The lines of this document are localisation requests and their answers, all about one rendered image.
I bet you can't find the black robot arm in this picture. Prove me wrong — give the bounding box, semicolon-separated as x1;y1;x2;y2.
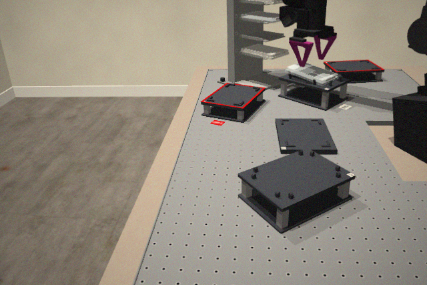
279;0;427;96

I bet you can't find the white multi-well plate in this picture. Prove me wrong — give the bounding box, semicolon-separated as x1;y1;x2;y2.
285;63;339;86
241;44;289;60

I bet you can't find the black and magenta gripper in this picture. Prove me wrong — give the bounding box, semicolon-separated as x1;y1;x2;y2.
289;8;337;67

